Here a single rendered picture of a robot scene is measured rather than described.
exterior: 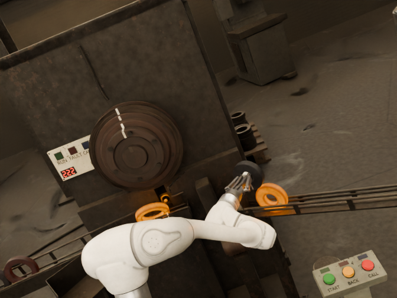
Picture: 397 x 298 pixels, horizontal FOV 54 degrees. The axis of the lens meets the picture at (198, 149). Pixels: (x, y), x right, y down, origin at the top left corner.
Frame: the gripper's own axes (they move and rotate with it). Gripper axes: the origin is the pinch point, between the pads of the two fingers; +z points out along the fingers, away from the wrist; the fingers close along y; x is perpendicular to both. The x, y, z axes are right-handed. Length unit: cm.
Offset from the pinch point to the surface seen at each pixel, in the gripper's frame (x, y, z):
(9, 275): -12, -130, -68
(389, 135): -96, 27, 183
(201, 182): -6.1, -31.2, 2.3
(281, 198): -14.0, 13.7, -2.4
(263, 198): -13.9, 4.5, -2.2
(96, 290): -23, -69, -60
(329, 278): -23, 41, -38
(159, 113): 39, -34, -1
